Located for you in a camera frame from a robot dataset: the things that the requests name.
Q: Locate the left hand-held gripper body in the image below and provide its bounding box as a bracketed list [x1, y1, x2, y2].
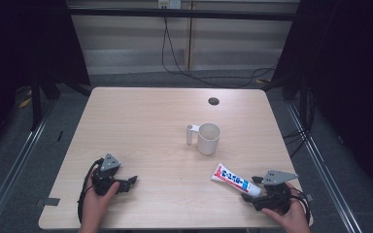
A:
[91, 152, 125, 196]

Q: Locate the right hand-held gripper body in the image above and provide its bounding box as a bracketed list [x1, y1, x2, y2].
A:
[254, 170, 299, 215]

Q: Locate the white toothpaste tube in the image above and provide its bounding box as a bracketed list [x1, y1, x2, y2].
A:
[211, 162, 262, 198]

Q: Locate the person's left hand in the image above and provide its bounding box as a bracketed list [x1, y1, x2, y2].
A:
[81, 176, 121, 223]

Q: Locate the person's right hand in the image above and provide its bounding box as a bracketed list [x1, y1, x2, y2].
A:
[261, 183, 311, 228]

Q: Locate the grey tape strip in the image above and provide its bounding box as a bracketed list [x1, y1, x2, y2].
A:
[34, 197, 61, 208]

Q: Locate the black curtain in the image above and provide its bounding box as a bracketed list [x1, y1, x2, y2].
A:
[0, 0, 92, 159]
[271, 0, 373, 202]

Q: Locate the black horizontal metal bar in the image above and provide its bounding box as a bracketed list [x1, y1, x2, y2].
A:
[67, 7, 301, 22]

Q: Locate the right hand-held gripper black cable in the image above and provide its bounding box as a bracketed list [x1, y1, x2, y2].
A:
[288, 186, 313, 225]

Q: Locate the hand-held gripper black cable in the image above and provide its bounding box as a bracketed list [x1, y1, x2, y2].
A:
[77, 157, 105, 225]
[288, 186, 313, 225]

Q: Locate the left hand-held gripper black cable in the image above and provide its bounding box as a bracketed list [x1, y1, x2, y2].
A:
[77, 157, 105, 225]

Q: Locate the bundle of black floor cables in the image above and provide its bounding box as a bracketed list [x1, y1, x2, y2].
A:
[282, 85, 317, 159]

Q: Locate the metal floor rail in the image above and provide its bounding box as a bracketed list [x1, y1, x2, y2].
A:
[0, 98, 57, 233]
[285, 102, 363, 233]

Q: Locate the white cup with handle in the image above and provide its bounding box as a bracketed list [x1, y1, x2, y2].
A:
[186, 122, 222, 156]

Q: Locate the black metal stand post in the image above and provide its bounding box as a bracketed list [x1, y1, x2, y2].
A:
[29, 64, 44, 132]

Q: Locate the long black hanging cable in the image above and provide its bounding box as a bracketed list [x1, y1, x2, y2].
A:
[160, 15, 278, 89]

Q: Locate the white wall socket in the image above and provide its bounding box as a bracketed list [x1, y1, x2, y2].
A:
[157, 0, 183, 10]

